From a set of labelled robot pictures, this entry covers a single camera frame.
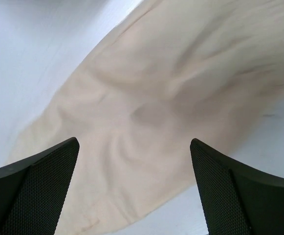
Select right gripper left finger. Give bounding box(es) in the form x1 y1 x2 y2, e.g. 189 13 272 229
0 137 80 235

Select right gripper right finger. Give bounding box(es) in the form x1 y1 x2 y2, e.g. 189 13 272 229
190 139 284 235

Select beige trousers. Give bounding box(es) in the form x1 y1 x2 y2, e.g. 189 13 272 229
8 0 284 235

